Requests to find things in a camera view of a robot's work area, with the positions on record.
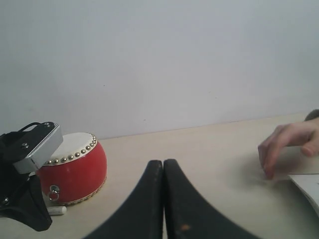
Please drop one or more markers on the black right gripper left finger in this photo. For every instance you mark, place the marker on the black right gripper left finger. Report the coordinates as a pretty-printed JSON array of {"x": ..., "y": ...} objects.
[{"x": 140, "y": 215}]

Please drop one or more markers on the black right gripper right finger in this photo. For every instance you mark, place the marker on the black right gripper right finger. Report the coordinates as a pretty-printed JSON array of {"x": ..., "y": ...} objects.
[{"x": 188, "y": 215}]

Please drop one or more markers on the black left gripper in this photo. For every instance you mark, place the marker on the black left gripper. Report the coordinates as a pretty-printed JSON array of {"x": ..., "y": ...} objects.
[{"x": 20, "y": 194}]

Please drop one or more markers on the white drumstick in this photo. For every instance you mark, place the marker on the white drumstick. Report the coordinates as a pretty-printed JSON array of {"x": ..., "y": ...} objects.
[{"x": 57, "y": 210}]

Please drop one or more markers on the small red drum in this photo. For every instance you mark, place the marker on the small red drum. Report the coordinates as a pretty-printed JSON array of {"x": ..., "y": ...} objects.
[{"x": 76, "y": 171}]

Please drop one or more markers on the person's bare hand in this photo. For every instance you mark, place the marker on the person's bare hand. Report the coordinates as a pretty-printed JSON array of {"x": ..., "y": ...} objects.
[{"x": 304, "y": 134}]

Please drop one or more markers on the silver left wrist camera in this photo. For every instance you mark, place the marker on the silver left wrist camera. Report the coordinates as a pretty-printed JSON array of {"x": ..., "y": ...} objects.
[{"x": 38, "y": 147}]

